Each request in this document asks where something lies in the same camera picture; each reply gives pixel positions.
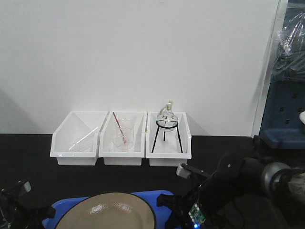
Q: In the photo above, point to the dark blue pegboard rack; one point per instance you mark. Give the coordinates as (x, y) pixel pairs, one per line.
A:
(281, 127)

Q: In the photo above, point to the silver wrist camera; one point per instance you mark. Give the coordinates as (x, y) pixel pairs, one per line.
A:
(23, 187)
(186, 170)

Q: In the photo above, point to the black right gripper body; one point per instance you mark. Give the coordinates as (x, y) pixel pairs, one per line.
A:
(205, 199)

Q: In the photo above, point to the glass alcohol lamp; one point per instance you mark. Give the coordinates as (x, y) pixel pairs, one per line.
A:
(166, 117)

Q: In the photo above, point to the beige plate with black rim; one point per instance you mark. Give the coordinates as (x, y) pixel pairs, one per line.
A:
(114, 210)

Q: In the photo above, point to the glass stirring rod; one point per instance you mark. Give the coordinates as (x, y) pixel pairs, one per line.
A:
(84, 144)

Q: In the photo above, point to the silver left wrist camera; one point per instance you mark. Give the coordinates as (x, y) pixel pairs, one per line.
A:
(23, 187)

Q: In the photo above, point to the white storage bin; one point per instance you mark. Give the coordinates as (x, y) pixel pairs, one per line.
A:
(168, 149)
(75, 125)
(132, 157)

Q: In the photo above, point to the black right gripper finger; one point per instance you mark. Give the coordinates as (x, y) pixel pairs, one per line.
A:
(172, 202)

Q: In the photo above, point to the right white storage bin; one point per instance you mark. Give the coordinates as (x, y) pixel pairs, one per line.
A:
(168, 149)

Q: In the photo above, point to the clear plastic bag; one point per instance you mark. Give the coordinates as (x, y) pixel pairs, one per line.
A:
(290, 57)

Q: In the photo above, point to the middle white storage bin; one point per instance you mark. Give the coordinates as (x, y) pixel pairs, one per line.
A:
(132, 157)

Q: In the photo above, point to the red thermometer rod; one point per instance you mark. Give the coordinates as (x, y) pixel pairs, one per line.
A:
(118, 124)

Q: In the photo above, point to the green circuit board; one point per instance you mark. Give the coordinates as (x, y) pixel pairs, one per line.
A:
(196, 215)

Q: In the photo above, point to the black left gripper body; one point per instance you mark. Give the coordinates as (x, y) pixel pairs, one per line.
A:
(13, 215)

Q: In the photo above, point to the left white storage bin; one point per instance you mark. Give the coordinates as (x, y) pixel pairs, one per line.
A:
(75, 125)

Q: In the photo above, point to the black wire tripod stand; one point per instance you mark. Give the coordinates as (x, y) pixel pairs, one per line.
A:
(167, 129)

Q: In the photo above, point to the clear glass beaker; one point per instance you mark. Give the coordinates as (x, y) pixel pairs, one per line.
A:
(128, 129)

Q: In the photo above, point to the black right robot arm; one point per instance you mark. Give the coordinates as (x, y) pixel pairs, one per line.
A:
(235, 176)

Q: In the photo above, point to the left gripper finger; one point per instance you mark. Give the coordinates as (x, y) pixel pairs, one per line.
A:
(43, 213)

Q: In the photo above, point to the blue plastic tray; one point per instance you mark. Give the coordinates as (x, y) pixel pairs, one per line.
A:
(162, 213)

